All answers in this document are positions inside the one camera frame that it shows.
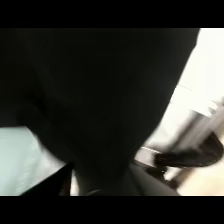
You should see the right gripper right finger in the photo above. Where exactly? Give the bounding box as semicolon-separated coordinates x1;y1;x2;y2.
128;163;181;197

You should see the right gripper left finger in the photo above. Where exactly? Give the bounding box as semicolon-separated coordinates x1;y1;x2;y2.
19;161;75;197

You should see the black garment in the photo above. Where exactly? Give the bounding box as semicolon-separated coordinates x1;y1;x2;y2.
0;28;201;197

